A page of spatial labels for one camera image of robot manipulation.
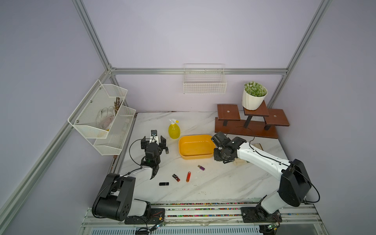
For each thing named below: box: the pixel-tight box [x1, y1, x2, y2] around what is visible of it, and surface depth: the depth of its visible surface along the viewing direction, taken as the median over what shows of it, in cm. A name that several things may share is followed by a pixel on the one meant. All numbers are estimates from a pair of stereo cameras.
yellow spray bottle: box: [167, 118, 181, 140], surface depth 101 cm
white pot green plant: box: [241, 81, 269, 111], surface depth 85 cm
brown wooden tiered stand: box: [214, 100, 290, 139], surface depth 103 cm
